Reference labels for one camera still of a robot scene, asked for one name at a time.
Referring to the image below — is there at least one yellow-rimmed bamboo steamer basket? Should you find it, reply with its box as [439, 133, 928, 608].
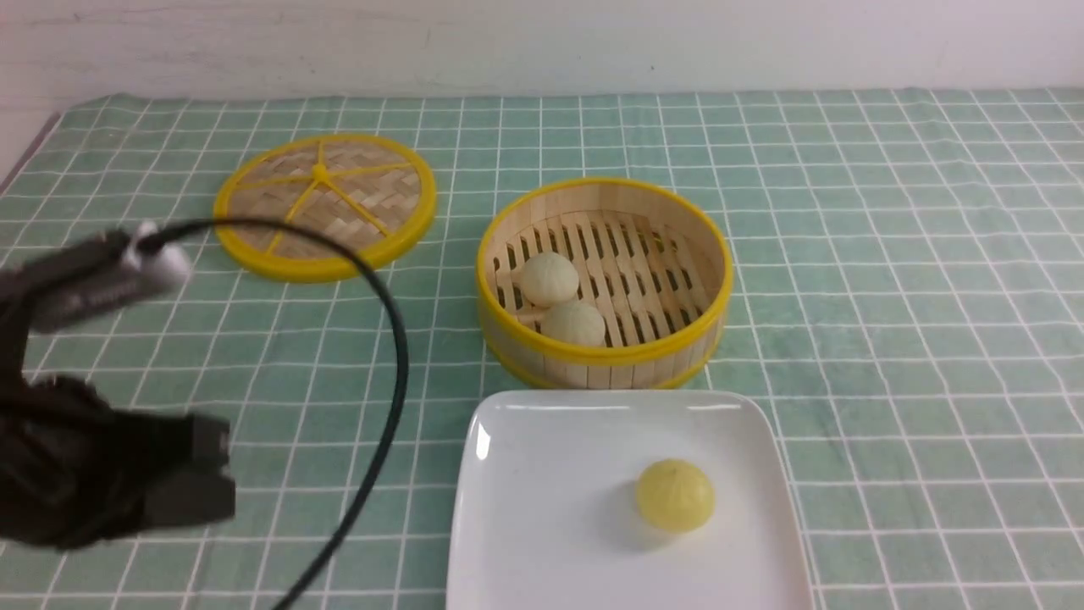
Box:
[475, 176, 734, 390]

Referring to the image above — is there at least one yellow steamed bun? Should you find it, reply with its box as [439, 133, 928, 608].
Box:
[634, 459, 717, 534]

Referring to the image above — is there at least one white steamed bun back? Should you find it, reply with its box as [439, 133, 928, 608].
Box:
[518, 254, 579, 308]

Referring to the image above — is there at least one black camera cable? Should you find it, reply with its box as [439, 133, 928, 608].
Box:
[140, 219, 411, 610]

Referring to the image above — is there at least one white steamed bun front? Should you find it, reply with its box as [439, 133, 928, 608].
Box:
[539, 301, 606, 347]

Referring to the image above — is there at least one green checkered tablecloth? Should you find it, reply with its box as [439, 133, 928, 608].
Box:
[3, 90, 1083, 609]

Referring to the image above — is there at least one yellow-rimmed bamboo steamer lid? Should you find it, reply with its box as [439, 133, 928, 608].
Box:
[212, 134, 437, 283]

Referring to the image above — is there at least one white steamed bun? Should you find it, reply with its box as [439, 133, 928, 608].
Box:
[539, 301, 606, 347]
[518, 254, 579, 308]

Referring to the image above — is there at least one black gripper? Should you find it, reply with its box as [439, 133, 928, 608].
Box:
[3, 300, 236, 551]

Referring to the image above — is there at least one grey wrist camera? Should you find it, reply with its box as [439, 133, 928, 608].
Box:
[3, 221, 192, 333]

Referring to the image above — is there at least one white square plate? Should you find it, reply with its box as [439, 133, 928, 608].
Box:
[446, 390, 816, 609]

